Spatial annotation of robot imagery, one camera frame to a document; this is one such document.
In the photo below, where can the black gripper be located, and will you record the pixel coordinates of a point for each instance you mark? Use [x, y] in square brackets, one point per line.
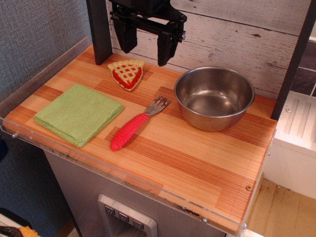
[156, 16]

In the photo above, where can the fork with red handle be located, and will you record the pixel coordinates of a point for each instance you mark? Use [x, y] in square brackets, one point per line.
[125, 133]

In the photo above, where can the green folded cloth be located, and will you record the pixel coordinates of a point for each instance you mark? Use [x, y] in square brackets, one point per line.
[78, 114]

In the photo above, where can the toy pie slice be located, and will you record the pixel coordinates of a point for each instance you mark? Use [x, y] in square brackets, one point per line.
[127, 73]

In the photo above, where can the stainless steel bowl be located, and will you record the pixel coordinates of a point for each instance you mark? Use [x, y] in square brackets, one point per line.
[213, 98]

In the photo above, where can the clear acrylic edge guard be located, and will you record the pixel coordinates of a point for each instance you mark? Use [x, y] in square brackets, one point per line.
[210, 177]

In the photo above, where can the grey toy fridge cabinet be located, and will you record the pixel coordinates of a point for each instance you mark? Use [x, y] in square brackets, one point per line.
[82, 188]

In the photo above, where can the silver dispenser button panel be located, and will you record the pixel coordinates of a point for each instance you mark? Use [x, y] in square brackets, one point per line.
[121, 220]

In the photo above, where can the white toy sink unit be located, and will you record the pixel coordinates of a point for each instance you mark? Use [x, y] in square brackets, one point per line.
[291, 162]

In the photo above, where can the yellow object bottom left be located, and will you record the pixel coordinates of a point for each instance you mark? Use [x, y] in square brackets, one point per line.
[18, 232]

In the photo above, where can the dark left shelf post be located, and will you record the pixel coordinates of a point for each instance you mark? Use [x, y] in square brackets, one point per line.
[100, 31]

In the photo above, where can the dark shelf post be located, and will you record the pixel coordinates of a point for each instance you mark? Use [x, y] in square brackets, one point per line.
[100, 31]
[295, 60]

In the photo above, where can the dark right shelf post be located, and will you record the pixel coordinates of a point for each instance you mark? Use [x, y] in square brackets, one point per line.
[295, 60]

